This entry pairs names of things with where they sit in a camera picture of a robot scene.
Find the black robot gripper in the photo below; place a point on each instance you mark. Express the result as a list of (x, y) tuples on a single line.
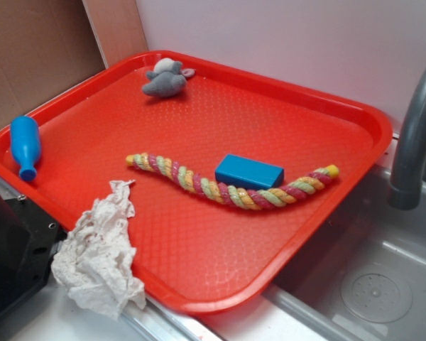
[(29, 239)]

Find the crumpled white paper towel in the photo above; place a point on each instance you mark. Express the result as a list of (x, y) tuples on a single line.
[(94, 263)]

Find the blue plastic bottle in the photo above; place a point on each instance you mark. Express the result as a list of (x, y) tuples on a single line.
[(26, 147)]

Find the brown cardboard panel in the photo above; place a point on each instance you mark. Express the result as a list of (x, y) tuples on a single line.
[(46, 47)]

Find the gray plush mouse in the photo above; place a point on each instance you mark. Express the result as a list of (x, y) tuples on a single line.
[(167, 79)]

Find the red plastic tray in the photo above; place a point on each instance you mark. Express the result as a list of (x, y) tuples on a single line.
[(194, 255)]

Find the blue rectangular block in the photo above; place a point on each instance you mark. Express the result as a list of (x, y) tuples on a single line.
[(247, 173)]

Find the gray plastic sink basin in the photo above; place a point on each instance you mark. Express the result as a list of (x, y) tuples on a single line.
[(362, 274)]

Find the gray faucet spout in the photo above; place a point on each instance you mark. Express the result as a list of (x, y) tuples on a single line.
[(409, 163)]

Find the multicolour twisted rope toy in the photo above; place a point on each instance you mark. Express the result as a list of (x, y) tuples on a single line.
[(246, 199)]

